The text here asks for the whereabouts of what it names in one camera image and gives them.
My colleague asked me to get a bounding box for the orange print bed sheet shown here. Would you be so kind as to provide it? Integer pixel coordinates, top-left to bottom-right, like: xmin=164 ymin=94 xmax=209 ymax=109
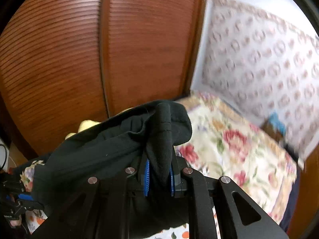
xmin=31 ymin=157 xmax=218 ymax=238

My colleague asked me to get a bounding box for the yellow plush toy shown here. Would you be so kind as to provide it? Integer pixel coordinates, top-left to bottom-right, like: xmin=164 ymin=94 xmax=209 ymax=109
xmin=64 ymin=106 xmax=135 ymax=140

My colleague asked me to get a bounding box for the floral bed quilt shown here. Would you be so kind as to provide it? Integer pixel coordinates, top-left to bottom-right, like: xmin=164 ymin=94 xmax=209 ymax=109
xmin=175 ymin=93 xmax=297 ymax=223

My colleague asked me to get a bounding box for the person left hand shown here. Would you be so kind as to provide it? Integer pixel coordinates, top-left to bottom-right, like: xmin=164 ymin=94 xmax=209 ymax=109
xmin=10 ymin=217 xmax=22 ymax=227

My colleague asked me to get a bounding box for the circle patterned sheer curtain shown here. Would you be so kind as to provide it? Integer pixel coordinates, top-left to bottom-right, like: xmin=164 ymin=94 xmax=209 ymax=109
xmin=202 ymin=0 xmax=318 ymax=159

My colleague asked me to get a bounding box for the blue item in box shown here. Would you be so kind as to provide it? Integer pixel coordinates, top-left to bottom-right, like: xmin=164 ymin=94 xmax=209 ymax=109
xmin=262 ymin=112 xmax=286 ymax=142

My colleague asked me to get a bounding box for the black printed t-shirt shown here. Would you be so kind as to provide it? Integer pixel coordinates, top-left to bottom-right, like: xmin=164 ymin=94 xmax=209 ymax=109
xmin=13 ymin=99 xmax=193 ymax=239

